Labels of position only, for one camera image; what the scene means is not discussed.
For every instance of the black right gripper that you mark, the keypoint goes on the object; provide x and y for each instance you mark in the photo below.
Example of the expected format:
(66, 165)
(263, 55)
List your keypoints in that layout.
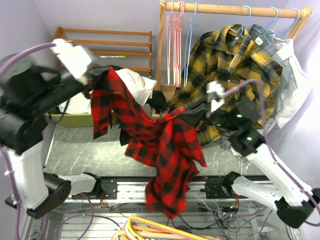
(206, 118)

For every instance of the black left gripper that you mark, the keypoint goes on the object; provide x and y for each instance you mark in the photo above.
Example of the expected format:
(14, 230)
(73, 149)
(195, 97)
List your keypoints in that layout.
(88, 88)

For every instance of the red black plaid shirt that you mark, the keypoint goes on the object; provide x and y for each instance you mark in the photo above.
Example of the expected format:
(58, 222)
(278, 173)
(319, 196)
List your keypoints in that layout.
(168, 144)

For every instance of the light blue wire hanger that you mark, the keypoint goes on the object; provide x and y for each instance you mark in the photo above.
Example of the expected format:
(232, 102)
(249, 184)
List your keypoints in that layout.
(188, 46)

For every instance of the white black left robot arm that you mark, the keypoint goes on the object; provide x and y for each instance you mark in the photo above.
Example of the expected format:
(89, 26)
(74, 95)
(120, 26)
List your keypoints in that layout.
(34, 82)

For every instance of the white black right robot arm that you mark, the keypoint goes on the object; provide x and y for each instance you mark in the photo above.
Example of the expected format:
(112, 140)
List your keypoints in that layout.
(291, 198)

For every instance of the yellow plaid shirt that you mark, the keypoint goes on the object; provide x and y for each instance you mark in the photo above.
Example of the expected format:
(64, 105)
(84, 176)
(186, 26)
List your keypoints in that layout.
(230, 57)

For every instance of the white shirt on hanger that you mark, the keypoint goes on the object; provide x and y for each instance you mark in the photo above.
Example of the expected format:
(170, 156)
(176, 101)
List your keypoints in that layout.
(299, 96)

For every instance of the grey shirt on hanger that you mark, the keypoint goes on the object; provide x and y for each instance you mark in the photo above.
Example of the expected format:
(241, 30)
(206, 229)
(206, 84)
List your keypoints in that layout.
(278, 50)

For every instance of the white shirt in basket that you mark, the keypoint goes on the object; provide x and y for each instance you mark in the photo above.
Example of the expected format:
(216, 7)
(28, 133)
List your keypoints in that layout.
(140, 87)

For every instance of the blue hanger under yellow shirt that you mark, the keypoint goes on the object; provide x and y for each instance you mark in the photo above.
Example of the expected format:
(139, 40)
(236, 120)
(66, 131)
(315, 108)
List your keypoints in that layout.
(243, 22)

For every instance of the blue hanger under grey shirt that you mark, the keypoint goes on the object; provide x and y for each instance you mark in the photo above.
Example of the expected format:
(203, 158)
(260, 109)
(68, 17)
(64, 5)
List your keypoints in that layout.
(264, 31)

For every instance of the blue hanger under white shirt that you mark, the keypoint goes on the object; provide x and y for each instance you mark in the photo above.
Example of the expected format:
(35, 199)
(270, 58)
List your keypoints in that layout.
(285, 33)

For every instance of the green laundry basket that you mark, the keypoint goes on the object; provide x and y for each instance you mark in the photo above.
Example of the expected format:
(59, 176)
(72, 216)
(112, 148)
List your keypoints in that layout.
(72, 120)

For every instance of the wooden shoe rack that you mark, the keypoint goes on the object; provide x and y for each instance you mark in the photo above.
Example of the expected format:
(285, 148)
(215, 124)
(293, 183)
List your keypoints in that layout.
(136, 46)

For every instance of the black garment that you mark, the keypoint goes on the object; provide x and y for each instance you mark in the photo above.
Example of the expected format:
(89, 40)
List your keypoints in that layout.
(156, 103)

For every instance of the green white marker pen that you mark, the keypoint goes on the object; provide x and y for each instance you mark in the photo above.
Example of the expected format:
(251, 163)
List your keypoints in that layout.
(112, 56)

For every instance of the orange hangers pile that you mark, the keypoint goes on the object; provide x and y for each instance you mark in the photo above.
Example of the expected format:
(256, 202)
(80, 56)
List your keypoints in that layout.
(137, 228)

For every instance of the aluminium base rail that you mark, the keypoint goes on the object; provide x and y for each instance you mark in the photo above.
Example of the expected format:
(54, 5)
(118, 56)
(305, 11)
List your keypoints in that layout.
(132, 189)

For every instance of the pink wire hangers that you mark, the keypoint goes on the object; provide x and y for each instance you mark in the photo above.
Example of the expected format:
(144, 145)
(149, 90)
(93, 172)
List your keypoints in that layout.
(174, 23)

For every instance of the wooden clothes rail frame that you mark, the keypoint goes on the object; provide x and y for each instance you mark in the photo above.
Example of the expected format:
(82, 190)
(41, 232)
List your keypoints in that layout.
(301, 16)

